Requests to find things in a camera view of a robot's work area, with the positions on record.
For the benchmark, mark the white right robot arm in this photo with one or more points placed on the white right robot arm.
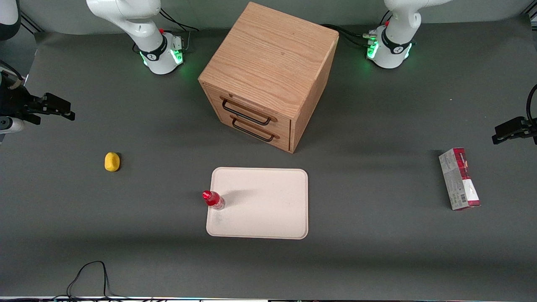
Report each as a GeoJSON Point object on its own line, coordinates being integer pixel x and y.
{"type": "Point", "coordinates": [159, 58]}

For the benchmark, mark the black frame rail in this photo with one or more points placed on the black frame rail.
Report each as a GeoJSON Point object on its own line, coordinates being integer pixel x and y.
{"type": "Point", "coordinates": [531, 16]}
{"type": "Point", "coordinates": [32, 26]}

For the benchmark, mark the wooden two-drawer cabinet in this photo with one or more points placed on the wooden two-drawer cabinet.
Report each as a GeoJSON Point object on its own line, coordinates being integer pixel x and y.
{"type": "Point", "coordinates": [268, 58]}

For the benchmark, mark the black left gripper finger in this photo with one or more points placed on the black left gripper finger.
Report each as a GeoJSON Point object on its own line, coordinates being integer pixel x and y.
{"type": "Point", "coordinates": [501, 139]}
{"type": "Point", "coordinates": [508, 126]}

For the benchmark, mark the grey and red carton box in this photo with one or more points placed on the grey and red carton box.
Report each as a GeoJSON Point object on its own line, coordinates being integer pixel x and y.
{"type": "Point", "coordinates": [459, 180]}

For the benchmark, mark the red coke bottle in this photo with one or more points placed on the red coke bottle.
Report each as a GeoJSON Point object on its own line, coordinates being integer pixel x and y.
{"type": "Point", "coordinates": [214, 200]}

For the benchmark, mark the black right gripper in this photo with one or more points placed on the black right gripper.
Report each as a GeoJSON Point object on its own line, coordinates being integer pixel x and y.
{"type": "Point", "coordinates": [13, 102]}

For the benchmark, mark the yellow lemon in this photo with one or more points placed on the yellow lemon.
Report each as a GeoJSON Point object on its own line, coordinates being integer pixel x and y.
{"type": "Point", "coordinates": [112, 162]}

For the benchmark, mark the cream plastic tray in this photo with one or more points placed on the cream plastic tray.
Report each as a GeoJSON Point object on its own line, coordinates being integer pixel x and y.
{"type": "Point", "coordinates": [264, 205]}

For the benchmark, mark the dark grey table mat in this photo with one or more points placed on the dark grey table mat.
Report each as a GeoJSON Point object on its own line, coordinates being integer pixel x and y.
{"type": "Point", "coordinates": [377, 260]}

